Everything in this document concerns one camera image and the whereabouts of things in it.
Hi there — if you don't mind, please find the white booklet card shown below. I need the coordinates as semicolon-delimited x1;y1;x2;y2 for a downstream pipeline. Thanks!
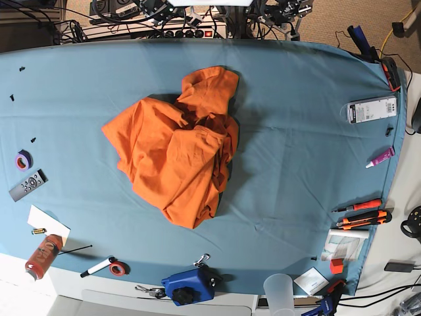
294;267;329;296

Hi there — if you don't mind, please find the white paper card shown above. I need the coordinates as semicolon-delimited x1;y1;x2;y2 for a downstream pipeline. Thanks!
27;205;70;246

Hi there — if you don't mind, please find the grey remote control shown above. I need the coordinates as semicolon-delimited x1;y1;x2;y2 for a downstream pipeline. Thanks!
9;169;47;202

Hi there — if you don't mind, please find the orange t-shirt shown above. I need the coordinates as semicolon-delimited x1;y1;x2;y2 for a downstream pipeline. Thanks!
102;66;239;229

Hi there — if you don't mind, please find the orange black tool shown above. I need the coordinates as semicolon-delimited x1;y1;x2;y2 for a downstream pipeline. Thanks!
381;57;401;92

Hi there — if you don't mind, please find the purple tape roll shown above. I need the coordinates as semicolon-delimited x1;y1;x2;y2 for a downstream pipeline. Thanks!
14;149;33;171

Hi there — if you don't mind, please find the purple glue tube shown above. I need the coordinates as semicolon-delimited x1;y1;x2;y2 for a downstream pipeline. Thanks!
366;147;395;169

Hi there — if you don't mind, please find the blue bar clamp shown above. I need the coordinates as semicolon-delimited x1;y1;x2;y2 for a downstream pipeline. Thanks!
302;279;346;316

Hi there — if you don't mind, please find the teal tablecloth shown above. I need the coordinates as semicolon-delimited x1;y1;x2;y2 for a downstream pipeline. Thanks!
1;39;406;294

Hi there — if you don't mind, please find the small orange block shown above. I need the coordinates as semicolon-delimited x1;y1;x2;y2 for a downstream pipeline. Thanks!
330;258;344;275

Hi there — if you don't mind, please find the orange black utility knife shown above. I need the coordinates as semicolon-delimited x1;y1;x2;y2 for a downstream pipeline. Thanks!
336;210;392;230

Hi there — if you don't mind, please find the clear bit set case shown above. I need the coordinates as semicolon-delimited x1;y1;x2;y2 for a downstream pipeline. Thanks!
347;96;397;124

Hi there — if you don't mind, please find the black round device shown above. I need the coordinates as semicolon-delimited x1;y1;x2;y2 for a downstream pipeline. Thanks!
401;206;421;243

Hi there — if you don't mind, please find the red drink can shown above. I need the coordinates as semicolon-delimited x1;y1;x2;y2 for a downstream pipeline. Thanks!
25;234;63;281

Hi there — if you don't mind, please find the blue black clamp handle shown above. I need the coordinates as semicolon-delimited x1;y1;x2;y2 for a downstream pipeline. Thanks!
347;26;380;63

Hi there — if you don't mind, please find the small AA battery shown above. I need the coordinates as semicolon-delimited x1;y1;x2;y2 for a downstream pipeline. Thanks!
32;228;47;234

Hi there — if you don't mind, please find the translucent plastic cup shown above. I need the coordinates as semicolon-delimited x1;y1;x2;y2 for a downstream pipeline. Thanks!
263;273;295;316

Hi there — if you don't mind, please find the red tape roll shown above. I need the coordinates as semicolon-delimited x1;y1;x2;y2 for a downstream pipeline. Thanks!
109;261;128;277

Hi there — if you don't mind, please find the white marker pen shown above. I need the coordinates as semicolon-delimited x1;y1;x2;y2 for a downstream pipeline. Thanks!
80;257;116;278

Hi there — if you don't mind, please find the blue clamp device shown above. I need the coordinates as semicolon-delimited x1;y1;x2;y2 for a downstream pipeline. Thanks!
161;266;224;306

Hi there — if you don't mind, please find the white power strip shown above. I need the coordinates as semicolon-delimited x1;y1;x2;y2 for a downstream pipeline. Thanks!
82;15;231;41

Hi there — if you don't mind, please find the clear plastic packet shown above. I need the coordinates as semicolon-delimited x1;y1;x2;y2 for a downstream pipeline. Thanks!
321;229;370;261

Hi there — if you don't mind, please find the black cable tie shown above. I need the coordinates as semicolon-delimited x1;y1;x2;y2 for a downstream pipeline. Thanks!
59;245;93;255

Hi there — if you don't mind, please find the orange black screwdriver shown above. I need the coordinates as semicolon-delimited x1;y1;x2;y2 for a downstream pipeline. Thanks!
332;199;382;213

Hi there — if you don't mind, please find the black power adapter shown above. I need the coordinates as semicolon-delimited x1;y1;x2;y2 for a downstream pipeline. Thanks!
384;261;415;273

